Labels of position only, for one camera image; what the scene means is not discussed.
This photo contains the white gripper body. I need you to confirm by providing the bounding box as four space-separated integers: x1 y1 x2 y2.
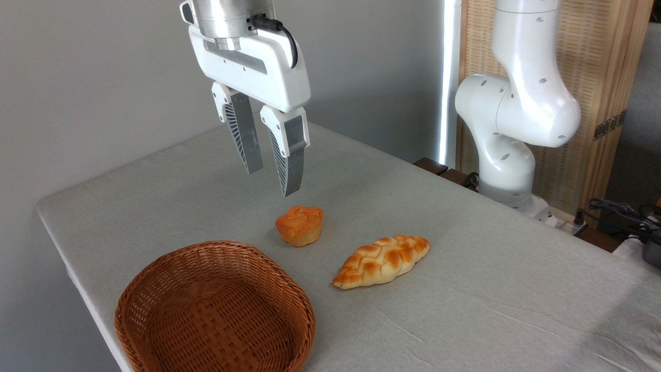
188 25 312 114

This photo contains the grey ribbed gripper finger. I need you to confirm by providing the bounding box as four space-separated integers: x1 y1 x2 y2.
211 81 264 175
259 105 311 198

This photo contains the small orange muffin bread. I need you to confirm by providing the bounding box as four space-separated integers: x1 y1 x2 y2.
275 205 325 248

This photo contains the braided golden bread loaf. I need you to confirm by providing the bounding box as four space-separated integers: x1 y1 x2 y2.
331 235 431 290

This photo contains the brown woven wicker basket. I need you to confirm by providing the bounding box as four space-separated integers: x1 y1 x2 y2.
114 240 317 372

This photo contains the dark brown wooden block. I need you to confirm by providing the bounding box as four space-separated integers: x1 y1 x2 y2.
439 168 479 191
413 157 449 177

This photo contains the grey tablecloth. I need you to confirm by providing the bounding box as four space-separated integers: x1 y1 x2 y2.
35 111 661 372

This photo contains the white power strip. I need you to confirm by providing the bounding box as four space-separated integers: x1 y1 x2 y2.
537 209 590 237

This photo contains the wooden folding screen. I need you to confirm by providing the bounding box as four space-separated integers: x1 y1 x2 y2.
457 0 654 229

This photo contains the black metal screen hinge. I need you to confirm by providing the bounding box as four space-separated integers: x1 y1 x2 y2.
592 109 627 142

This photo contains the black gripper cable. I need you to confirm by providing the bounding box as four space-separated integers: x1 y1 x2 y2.
247 14 300 70

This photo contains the bundle of black cables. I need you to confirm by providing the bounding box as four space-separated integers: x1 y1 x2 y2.
574 197 661 244

